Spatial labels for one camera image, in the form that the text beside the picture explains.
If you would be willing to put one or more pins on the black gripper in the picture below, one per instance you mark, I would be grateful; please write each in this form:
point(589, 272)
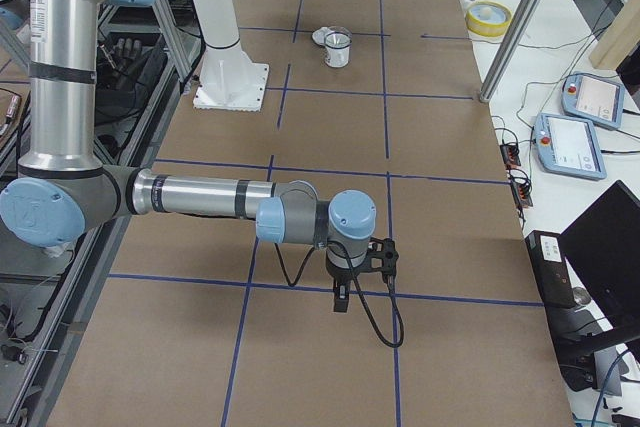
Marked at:
point(341, 278)

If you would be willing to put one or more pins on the clear glass funnel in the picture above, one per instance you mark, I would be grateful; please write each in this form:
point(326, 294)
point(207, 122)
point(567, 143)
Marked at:
point(337, 39)

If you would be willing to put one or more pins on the black desktop box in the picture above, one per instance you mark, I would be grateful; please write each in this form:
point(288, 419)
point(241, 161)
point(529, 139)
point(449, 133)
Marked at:
point(550, 269)

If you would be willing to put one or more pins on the white enamel mug blue rim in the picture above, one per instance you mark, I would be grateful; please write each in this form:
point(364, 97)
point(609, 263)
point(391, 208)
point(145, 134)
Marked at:
point(337, 58)

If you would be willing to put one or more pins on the white ceramic lid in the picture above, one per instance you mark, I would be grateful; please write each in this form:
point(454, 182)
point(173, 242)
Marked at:
point(318, 36)

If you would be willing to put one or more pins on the black monitor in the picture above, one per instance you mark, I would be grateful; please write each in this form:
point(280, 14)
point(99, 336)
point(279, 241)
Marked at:
point(602, 247)

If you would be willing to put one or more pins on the near blue teach pendant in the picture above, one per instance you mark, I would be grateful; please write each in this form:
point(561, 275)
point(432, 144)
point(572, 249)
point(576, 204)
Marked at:
point(568, 146)

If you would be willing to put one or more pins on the blue teach pendant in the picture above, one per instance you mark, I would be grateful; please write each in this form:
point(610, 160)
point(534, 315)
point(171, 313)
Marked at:
point(594, 98)
point(568, 146)

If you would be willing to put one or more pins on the yellow rimmed bowl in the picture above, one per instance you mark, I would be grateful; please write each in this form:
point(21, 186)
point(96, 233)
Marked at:
point(488, 19)

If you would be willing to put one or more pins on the far blue teach pendant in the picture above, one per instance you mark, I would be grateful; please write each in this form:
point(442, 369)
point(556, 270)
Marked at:
point(594, 98)

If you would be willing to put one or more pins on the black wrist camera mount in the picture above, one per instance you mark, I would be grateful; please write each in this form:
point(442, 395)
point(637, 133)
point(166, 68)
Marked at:
point(381, 257)

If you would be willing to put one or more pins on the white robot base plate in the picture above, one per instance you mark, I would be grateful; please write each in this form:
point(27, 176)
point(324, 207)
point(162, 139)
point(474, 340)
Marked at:
point(222, 87)

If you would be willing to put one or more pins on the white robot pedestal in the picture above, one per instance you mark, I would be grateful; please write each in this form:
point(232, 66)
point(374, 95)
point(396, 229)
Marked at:
point(219, 28)

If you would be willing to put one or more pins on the aluminium frame post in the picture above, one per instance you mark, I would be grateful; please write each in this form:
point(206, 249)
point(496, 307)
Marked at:
point(507, 48)

